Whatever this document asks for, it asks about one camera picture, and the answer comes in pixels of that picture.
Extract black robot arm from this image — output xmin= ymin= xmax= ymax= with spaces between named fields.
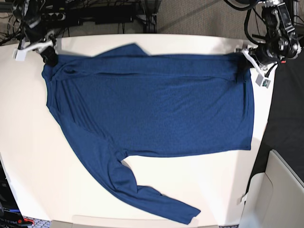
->
xmin=12 ymin=0 xmax=58 ymax=67
xmin=236 ymin=0 xmax=302 ymax=87

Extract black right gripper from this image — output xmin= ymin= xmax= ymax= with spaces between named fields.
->
xmin=24 ymin=23 xmax=58 ymax=66

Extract black power strip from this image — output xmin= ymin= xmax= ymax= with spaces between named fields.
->
xmin=41 ymin=12 xmax=66 ymax=21

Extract white plastic bin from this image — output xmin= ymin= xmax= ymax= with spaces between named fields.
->
xmin=239 ymin=150 xmax=304 ymax=228

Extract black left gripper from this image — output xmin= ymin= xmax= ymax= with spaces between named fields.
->
xmin=236 ymin=46 xmax=285 ymax=82

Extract blue long-sleeve T-shirt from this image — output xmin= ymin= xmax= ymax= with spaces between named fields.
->
xmin=42 ymin=44 xmax=255 ymax=224

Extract black box with label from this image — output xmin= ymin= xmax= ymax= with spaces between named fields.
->
xmin=0 ymin=180 xmax=23 ymax=228

